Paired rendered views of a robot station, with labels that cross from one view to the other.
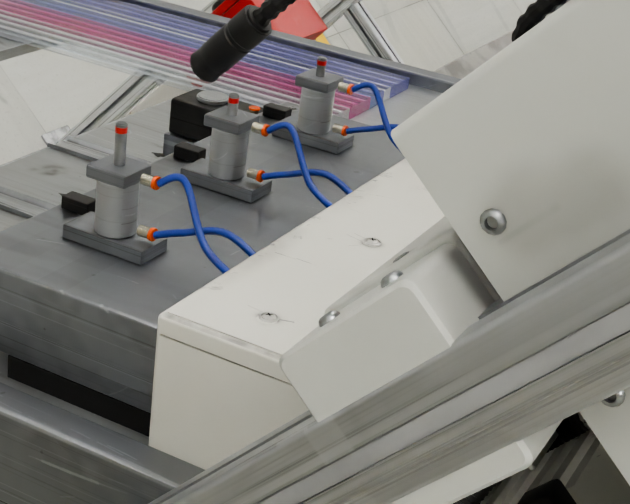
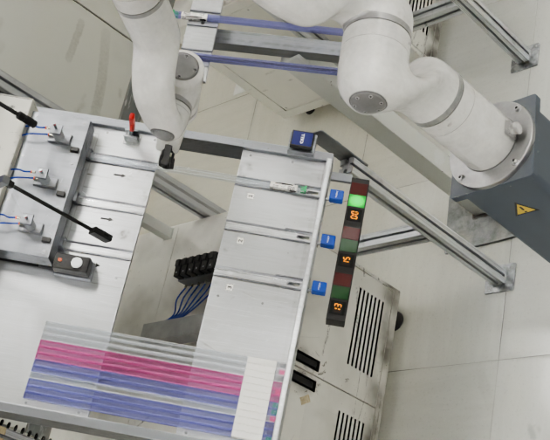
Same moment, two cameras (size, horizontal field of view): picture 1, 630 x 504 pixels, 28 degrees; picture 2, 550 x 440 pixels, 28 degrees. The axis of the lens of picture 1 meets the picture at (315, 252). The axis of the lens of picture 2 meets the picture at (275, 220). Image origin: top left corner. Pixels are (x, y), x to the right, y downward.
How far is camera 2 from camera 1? 262 cm
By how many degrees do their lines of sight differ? 91
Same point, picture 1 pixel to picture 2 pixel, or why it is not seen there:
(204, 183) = (51, 177)
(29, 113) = not seen: outside the picture
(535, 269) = not seen: outside the picture
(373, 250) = not seen: outside the picture
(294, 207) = (24, 179)
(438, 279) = not seen: outside the picture
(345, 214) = (6, 159)
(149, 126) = (110, 288)
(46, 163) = (127, 238)
